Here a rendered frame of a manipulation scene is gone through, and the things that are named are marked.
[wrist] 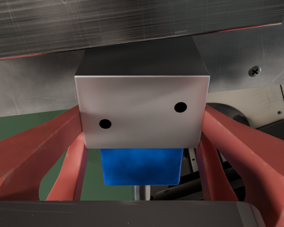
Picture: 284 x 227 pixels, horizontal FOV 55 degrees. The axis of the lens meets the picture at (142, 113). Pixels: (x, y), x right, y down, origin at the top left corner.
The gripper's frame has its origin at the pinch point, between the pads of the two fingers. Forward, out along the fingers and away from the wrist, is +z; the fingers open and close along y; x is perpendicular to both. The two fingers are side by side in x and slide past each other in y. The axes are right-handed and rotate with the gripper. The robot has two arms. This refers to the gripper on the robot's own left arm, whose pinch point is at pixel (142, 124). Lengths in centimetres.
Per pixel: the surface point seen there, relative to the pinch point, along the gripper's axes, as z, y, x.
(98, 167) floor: 83, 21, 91
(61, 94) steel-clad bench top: 4.4, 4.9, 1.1
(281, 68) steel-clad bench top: 4.5, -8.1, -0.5
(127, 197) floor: 82, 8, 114
